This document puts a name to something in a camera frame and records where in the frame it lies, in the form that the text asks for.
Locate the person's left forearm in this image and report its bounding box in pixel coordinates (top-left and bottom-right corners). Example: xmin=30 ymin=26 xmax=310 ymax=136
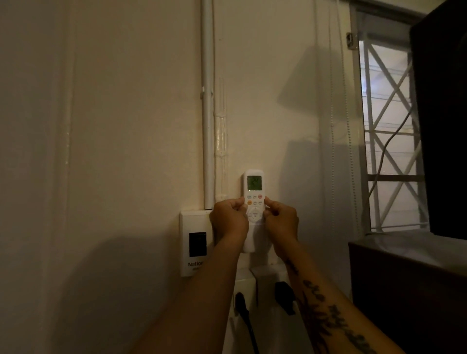
xmin=128 ymin=233 xmax=249 ymax=354

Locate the white wall outlet box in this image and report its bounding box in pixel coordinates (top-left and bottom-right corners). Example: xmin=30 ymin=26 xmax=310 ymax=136
xmin=222 ymin=265 xmax=311 ymax=354

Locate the dark wooden cabinet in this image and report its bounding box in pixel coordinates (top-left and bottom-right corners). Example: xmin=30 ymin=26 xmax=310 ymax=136
xmin=348 ymin=230 xmax=467 ymax=354

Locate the white beaded blind cord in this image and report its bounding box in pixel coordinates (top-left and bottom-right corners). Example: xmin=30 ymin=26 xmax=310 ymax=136
xmin=327 ymin=0 xmax=356 ymax=234

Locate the white window security grille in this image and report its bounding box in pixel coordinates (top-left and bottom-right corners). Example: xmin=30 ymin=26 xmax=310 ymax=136
xmin=359 ymin=32 xmax=430 ymax=231

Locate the person's left hand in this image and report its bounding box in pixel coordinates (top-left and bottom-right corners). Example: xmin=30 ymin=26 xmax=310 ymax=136
xmin=209 ymin=197 xmax=250 ymax=246

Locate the grey hanging cable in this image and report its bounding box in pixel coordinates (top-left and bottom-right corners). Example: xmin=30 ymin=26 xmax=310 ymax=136
xmin=374 ymin=58 xmax=413 ymax=176

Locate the dark window curtain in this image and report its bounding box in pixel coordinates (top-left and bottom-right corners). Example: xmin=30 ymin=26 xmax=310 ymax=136
xmin=409 ymin=0 xmax=467 ymax=241

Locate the white wall breaker box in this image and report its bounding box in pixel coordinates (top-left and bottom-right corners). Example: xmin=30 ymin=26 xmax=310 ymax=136
xmin=179 ymin=210 xmax=216 ymax=278

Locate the white remote wall holder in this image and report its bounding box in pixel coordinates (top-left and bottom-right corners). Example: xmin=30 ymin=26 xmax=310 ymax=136
xmin=242 ymin=219 xmax=278 ymax=267

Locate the white air conditioner remote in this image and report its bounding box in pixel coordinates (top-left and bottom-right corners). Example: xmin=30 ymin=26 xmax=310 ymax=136
xmin=242 ymin=169 xmax=266 ymax=254

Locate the window frame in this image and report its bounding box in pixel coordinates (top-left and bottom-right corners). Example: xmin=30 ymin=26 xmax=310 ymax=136
xmin=346 ymin=0 xmax=438 ymax=236

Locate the white wall conduit pipe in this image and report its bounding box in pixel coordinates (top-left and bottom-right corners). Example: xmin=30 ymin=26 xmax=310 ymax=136
xmin=200 ymin=0 xmax=216 ymax=210

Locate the black power plug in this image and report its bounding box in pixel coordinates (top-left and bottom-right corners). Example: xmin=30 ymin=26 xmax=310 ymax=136
xmin=234 ymin=292 xmax=260 ymax=354

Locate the person's right forearm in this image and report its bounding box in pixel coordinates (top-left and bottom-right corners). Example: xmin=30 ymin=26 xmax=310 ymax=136
xmin=274 ymin=237 xmax=406 ymax=354

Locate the black plug adapter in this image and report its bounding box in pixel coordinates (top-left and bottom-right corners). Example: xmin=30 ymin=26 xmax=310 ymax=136
xmin=274 ymin=281 xmax=296 ymax=316

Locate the person's right hand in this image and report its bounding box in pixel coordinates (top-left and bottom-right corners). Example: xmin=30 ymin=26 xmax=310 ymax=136
xmin=262 ymin=196 xmax=300 ymax=260

